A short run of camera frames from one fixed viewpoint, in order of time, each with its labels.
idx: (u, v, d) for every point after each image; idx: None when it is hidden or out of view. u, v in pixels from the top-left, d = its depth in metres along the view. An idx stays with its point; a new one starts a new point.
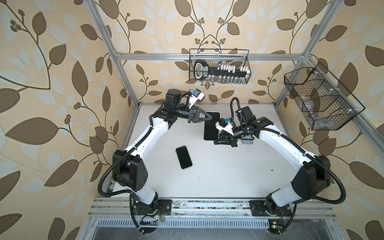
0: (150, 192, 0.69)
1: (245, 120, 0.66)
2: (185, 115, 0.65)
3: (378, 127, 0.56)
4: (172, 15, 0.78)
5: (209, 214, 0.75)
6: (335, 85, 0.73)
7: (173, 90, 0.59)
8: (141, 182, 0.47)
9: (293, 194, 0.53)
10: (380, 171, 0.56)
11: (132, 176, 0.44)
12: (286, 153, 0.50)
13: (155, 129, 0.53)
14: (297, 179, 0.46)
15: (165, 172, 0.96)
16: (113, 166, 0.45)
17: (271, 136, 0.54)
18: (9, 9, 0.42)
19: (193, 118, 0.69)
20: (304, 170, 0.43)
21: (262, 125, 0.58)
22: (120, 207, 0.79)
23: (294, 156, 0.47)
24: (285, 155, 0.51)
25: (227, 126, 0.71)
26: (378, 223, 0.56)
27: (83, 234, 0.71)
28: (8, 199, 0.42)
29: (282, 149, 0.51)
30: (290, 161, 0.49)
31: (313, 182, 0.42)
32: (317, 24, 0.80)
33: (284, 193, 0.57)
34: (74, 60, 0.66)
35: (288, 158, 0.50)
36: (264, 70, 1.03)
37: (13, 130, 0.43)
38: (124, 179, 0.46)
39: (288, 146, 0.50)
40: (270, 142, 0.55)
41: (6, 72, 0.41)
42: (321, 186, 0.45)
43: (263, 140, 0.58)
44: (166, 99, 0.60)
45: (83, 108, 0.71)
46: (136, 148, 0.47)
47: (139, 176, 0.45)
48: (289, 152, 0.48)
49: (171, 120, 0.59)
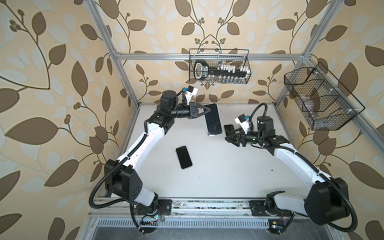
0: (148, 194, 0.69)
1: (263, 132, 0.68)
2: (186, 113, 0.63)
3: (378, 127, 0.56)
4: (172, 15, 0.78)
5: (209, 214, 0.75)
6: (335, 85, 0.73)
7: (170, 91, 0.56)
8: (135, 192, 0.45)
9: (300, 208, 0.51)
10: (380, 170, 0.56)
11: (123, 187, 0.42)
12: (299, 171, 0.49)
13: (149, 135, 0.51)
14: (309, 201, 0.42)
15: (165, 172, 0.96)
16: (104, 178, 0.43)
17: (285, 154, 0.54)
18: (8, 9, 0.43)
19: (193, 113, 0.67)
20: (315, 189, 0.41)
21: (277, 142, 0.59)
22: (121, 207, 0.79)
23: (308, 174, 0.46)
24: (298, 174, 0.50)
25: (244, 124, 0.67)
26: (378, 223, 0.56)
27: (83, 234, 0.71)
28: (8, 199, 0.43)
29: (296, 167, 0.50)
30: (302, 180, 0.48)
31: (327, 205, 0.40)
32: (317, 24, 0.80)
33: (291, 202, 0.55)
34: (74, 60, 0.66)
35: (301, 176, 0.49)
36: (264, 70, 1.03)
37: (13, 130, 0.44)
38: (115, 189, 0.44)
39: (301, 164, 0.49)
40: (285, 159, 0.54)
41: (6, 72, 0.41)
42: (336, 213, 0.41)
43: (277, 157, 0.58)
44: (161, 103, 0.56)
45: (83, 108, 0.71)
46: (128, 158, 0.45)
47: (132, 186, 0.42)
48: (302, 170, 0.48)
49: (167, 125, 0.56)
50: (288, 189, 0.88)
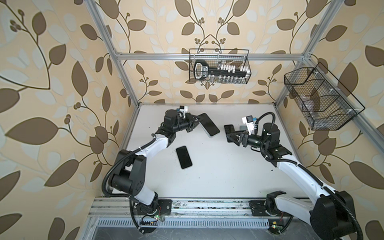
0: (149, 193, 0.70)
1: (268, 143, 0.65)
2: (187, 125, 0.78)
3: (378, 127, 0.56)
4: (172, 15, 0.78)
5: (209, 214, 0.75)
6: (335, 85, 0.73)
7: (172, 110, 0.67)
8: (137, 186, 0.45)
9: (302, 216, 0.51)
10: (380, 170, 0.56)
11: (129, 178, 0.46)
12: (303, 184, 0.48)
13: (157, 140, 0.60)
14: (316, 215, 0.43)
15: (165, 172, 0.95)
16: (113, 166, 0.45)
17: (288, 166, 0.54)
18: (9, 9, 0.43)
19: (191, 126, 0.77)
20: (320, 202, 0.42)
21: (279, 155, 0.59)
22: (120, 207, 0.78)
23: (312, 187, 0.46)
24: (303, 188, 0.49)
25: (249, 125, 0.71)
26: (378, 223, 0.56)
27: (83, 234, 0.71)
28: (8, 199, 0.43)
29: (300, 180, 0.49)
30: (307, 194, 0.47)
31: (333, 221, 0.39)
32: (317, 24, 0.80)
33: (293, 208, 0.55)
34: (74, 60, 0.66)
35: (305, 190, 0.48)
36: (264, 70, 1.03)
37: (13, 130, 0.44)
38: (119, 181, 0.46)
39: (305, 177, 0.49)
40: (289, 172, 0.54)
41: (6, 72, 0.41)
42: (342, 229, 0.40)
43: (281, 170, 0.57)
44: (165, 121, 0.65)
45: (83, 108, 0.71)
46: (139, 150, 0.51)
47: (136, 178, 0.44)
48: (306, 183, 0.47)
49: (171, 138, 0.66)
50: (288, 189, 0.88)
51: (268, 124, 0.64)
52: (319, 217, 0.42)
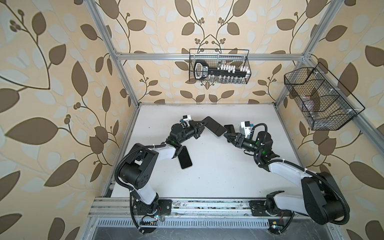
0: (150, 192, 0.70)
1: (260, 149, 0.70)
2: (193, 132, 0.76)
3: (378, 127, 0.56)
4: (172, 15, 0.78)
5: (209, 214, 0.75)
6: (335, 85, 0.73)
7: (177, 125, 0.69)
8: (143, 180, 0.47)
9: (302, 209, 0.50)
10: (380, 171, 0.56)
11: (137, 171, 0.48)
12: (291, 176, 0.53)
13: (167, 145, 0.66)
14: (306, 200, 0.45)
15: (165, 172, 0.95)
16: (125, 157, 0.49)
17: (278, 165, 0.59)
18: (8, 9, 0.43)
19: (197, 132, 0.77)
20: (306, 184, 0.44)
21: (270, 159, 0.65)
22: (121, 207, 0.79)
23: (298, 175, 0.50)
24: (293, 181, 0.52)
25: (247, 128, 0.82)
26: (378, 223, 0.56)
27: (83, 234, 0.71)
28: (7, 199, 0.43)
29: (287, 173, 0.54)
30: (296, 182, 0.51)
31: (321, 199, 0.42)
32: (317, 24, 0.80)
33: (293, 204, 0.55)
34: (74, 61, 0.66)
35: (294, 180, 0.52)
36: (264, 70, 1.03)
37: (13, 130, 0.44)
38: (127, 171, 0.47)
39: (290, 169, 0.54)
40: (279, 171, 0.59)
41: (6, 72, 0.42)
42: (337, 211, 0.42)
43: (273, 172, 0.62)
44: (171, 135, 0.66)
45: (83, 108, 0.71)
46: (151, 147, 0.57)
47: (144, 171, 0.47)
48: (293, 174, 0.52)
49: (177, 151, 0.71)
50: (288, 189, 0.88)
51: (262, 134, 0.67)
52: (309, 201, 0.44)
